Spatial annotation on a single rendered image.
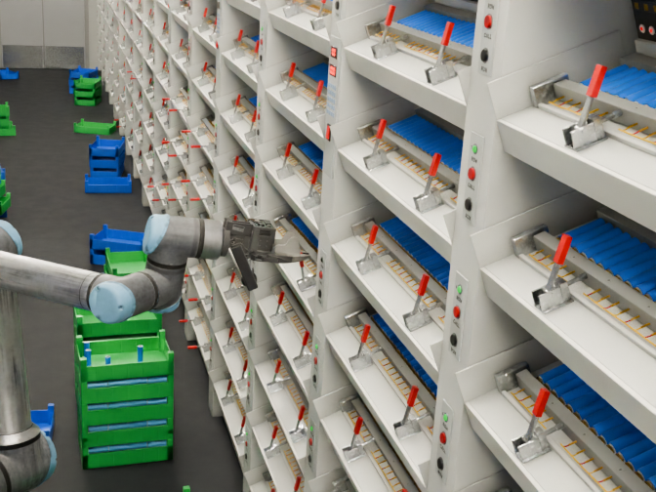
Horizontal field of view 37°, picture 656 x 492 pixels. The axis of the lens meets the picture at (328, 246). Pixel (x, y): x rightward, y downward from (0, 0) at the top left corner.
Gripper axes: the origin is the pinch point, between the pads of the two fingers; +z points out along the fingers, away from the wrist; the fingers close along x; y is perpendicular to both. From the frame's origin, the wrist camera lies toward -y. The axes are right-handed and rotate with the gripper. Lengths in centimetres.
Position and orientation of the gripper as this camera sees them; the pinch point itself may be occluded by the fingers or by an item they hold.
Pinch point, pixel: (303, 257)
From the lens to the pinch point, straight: 228.3
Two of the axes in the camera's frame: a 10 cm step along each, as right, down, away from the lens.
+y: 1.9, -9.4, -2.7
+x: -2.6, -3.1, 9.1
